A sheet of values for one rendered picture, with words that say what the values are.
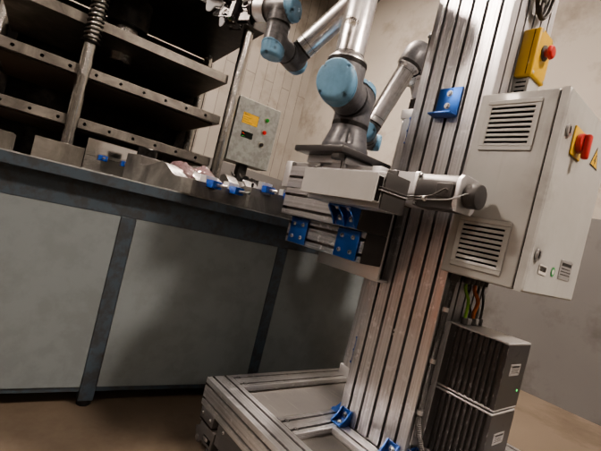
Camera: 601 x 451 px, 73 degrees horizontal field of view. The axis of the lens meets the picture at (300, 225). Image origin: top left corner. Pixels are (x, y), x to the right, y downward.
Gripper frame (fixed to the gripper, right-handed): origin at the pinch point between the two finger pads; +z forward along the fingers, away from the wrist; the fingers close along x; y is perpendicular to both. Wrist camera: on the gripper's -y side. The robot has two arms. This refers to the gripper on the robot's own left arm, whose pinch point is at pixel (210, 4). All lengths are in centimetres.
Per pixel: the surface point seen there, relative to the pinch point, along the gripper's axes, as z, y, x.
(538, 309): -146, 53, 243
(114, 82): 82, 15, 35
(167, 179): 6, 61, 15
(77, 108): 84, 36, 24
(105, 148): 79, 48, 41
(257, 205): -16, 58, 44
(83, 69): 85, 17, 20
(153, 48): 76, -11, 45
